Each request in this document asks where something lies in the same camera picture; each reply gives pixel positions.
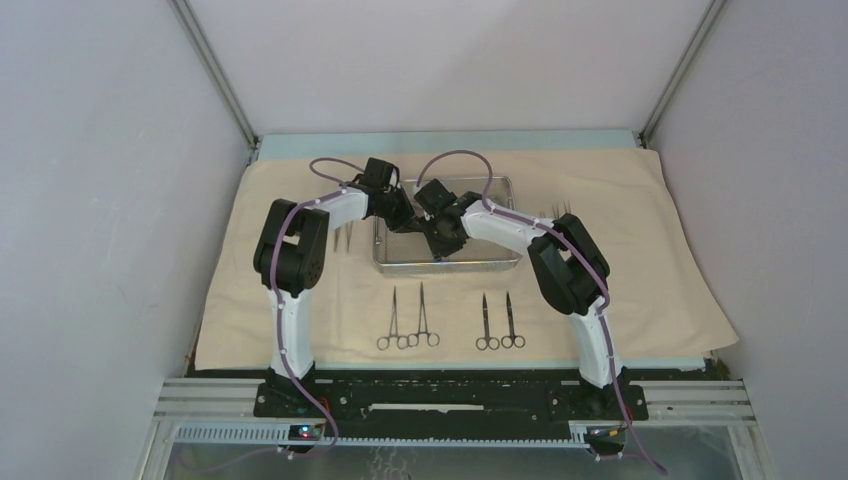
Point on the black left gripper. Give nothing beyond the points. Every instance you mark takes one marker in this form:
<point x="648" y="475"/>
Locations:
<point x="407" y="222"/>

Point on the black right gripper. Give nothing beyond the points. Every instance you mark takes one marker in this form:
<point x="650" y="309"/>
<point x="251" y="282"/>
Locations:
<point x="438" y="249"/>

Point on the metal surgical instrument tray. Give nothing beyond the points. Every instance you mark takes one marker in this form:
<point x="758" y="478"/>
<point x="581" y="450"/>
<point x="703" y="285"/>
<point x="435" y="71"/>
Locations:
<point x="407" y="254"/>

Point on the metal hemostat clamp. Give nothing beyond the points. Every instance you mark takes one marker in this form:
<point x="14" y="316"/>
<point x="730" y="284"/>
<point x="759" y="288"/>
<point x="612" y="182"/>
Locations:
<point x="393" y="336"/>
<point x="422" y="335"/>

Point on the thin metal needle tweezers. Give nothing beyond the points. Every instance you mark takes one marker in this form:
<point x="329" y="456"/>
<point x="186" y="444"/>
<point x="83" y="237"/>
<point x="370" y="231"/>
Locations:
<point x="558" y="210"/>

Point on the metal surgical scissors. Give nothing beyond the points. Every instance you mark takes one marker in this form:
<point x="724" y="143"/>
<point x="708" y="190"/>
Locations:
<point x="512" y="339"/>

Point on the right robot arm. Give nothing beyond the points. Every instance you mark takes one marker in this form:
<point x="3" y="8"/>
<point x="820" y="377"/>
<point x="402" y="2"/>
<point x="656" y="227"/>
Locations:
<point x="570" y="271"/>

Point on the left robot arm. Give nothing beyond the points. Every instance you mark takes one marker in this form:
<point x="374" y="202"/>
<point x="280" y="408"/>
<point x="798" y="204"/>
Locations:
<point x="291" y="252"/>

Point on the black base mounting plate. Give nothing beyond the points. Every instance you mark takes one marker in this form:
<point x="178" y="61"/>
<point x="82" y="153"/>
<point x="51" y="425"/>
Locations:
<point x="451" y="394"/>

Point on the aluminium frame rail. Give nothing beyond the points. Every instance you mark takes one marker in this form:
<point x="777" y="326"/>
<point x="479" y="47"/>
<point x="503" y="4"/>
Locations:
<point x="504" y="415"/>

